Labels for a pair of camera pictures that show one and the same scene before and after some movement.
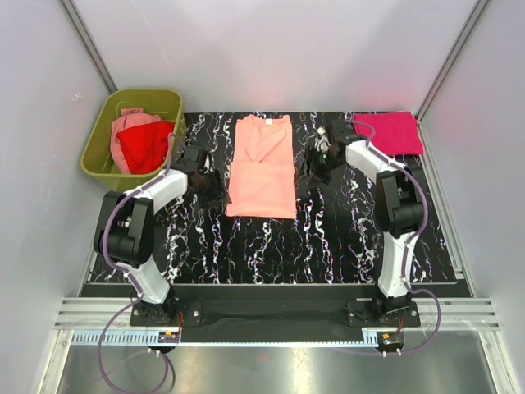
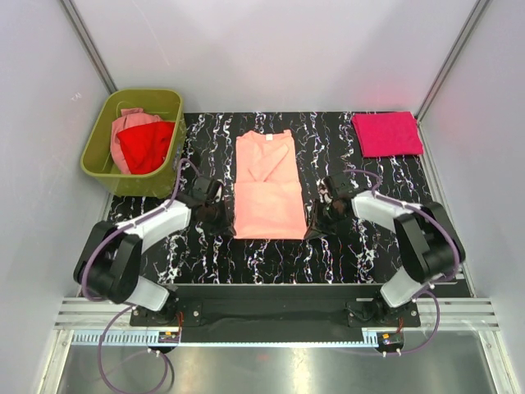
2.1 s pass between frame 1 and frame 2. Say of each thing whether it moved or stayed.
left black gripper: moved
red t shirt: stayed
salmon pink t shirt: moved
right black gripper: moved
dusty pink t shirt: stayed
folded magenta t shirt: stayed
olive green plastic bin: stayed
